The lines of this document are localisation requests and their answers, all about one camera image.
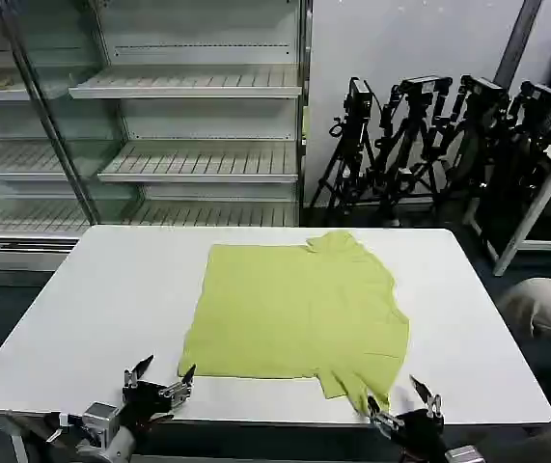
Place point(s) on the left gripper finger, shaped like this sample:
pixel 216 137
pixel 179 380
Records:
pixel 132 377
pixel 178 389

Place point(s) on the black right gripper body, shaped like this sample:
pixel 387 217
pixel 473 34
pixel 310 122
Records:
pixel 420 436

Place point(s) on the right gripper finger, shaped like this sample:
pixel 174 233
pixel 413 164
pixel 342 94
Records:
pixel 385 421
pixel 433 406

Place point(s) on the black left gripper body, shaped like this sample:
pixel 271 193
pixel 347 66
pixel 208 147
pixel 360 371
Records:
pixel 147 402

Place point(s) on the yellow-green shirt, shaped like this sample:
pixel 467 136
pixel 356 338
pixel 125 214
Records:
pixel 294 308

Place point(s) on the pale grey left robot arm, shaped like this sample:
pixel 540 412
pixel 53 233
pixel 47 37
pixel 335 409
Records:
pixel 101 425

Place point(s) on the white table leg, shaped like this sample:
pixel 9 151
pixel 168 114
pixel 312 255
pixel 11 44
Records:
pixel 19 448

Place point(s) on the person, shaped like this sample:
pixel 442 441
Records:
pixel 545 304

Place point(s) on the white metal shelf rack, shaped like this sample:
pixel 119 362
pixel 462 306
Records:
pixel 183 159

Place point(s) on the grey slanted wall beam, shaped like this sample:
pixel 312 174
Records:
pixel 517 41

